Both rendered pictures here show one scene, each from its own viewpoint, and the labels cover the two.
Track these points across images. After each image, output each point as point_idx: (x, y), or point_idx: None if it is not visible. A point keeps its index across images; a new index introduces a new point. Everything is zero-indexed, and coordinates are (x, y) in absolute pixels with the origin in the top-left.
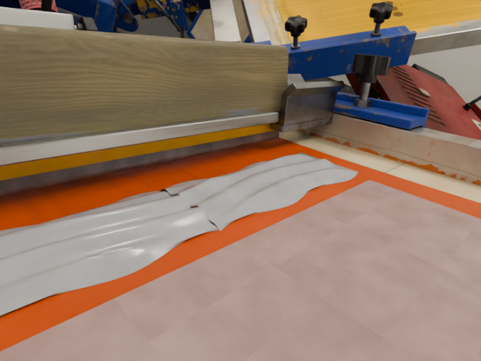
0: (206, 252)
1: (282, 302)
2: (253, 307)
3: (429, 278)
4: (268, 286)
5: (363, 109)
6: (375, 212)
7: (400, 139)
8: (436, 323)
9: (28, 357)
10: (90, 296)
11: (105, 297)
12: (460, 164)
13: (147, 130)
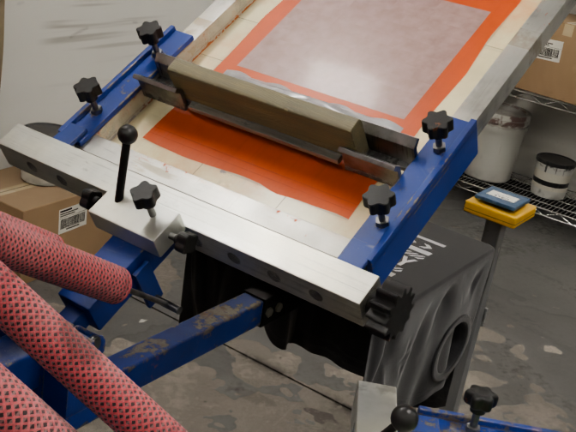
0: (325, 95)
1: (340, 75)
2: (345, 80)
3: (316, 51)
4: (335, 79)
5: (169, 53)
6: (275, 62)
7: (193, 46)
8: (335, 51)
9: (375, 105)
10: (354, 107)
11: (353, 105)
12: (215, 31)
13: None
